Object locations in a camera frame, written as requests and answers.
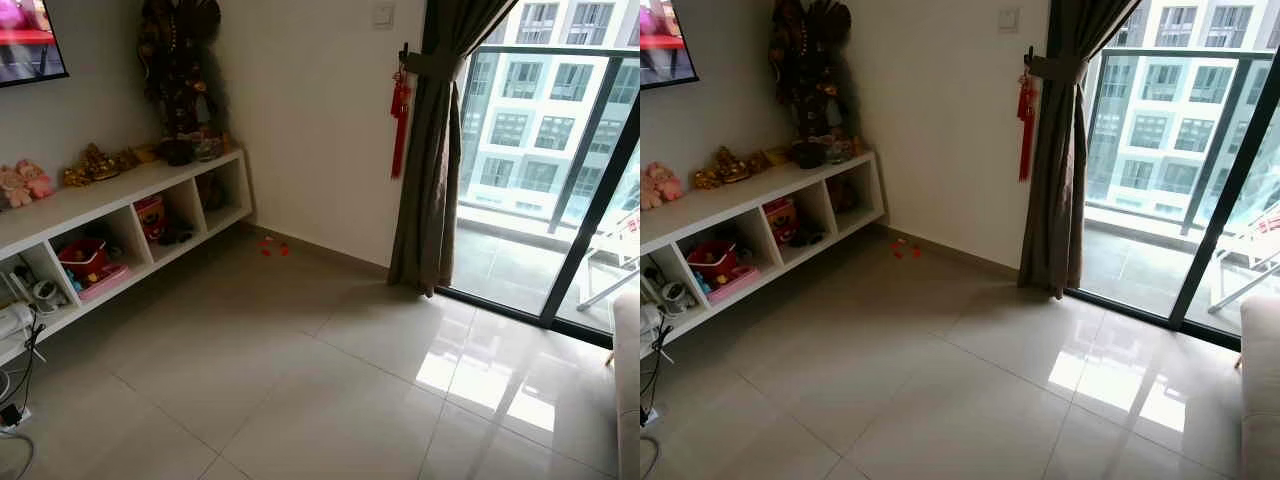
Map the cream leather sofa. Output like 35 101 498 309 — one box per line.
611 289 641 480

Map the pink plush toy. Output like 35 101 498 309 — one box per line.
0 159 57 210
644 163 686 210

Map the red plastic basket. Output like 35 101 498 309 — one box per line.
685 240 740 287
56 237 112 287

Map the pink flat box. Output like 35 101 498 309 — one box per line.
77 263 132 304
704 265 762 305

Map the white open shelf unit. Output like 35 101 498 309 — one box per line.
0 149 254 367
640 151 887 347

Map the gold figurine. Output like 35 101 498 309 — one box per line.
692 146 772 191
62 143 141 189

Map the red printed box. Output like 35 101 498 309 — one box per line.
132 195 167 242
762 197 799 245

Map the dark glass balcony railing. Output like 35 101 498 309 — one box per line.
1084 47 1280 238
468 44 641 237

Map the dark brown curtain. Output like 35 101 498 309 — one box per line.
387 0 522 299
1017 0 1147 300

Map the red Chinese knot tassel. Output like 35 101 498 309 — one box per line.
1016 70 1038 184
389 64 413 180

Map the black sliding door frame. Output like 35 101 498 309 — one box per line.
436 124 641 350
1064 74 1280 352

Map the wall-mounted flat television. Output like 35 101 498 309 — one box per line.
0 0 69 89
640 0 699 88

